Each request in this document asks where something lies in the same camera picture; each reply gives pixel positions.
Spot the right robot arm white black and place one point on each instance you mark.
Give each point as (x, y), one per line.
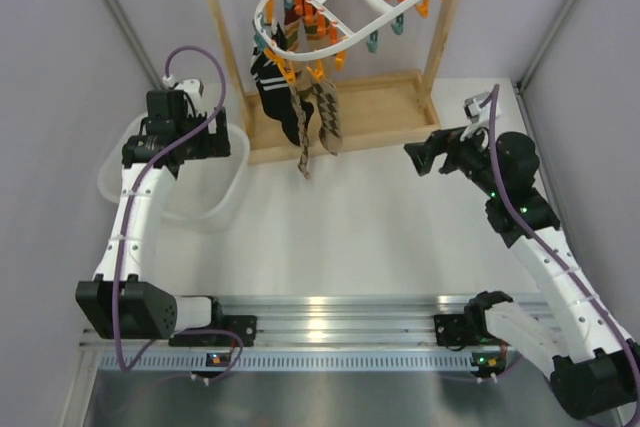
(590, 361)

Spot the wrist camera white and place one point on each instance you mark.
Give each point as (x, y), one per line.
(479, 111)
(193, 87)

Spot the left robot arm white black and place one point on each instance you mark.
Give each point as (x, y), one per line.
(121, 301)

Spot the white plastic tub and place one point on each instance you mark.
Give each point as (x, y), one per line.
(204, 195)

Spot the black sock white stripes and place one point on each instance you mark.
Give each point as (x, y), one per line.
(275, 94)

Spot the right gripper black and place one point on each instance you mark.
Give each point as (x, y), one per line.
(438, 143)

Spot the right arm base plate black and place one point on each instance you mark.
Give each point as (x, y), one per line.
(455, 331)

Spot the aluminium mounting rail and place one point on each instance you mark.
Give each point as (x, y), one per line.
(325, 335)

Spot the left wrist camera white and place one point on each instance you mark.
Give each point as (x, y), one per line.
(193, 87)

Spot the brown sock clipped on hanger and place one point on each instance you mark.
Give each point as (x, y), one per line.
(315, 33)

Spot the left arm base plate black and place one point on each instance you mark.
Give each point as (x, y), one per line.
(244, 326)

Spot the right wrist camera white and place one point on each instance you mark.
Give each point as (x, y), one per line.
(479, 111)

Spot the brown argyle sock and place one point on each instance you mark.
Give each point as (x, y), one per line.
(324, 94)
(304, 111)

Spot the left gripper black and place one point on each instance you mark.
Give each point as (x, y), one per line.
(213, 145)

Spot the wooden hanger stand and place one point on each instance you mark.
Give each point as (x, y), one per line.
(373, 111)

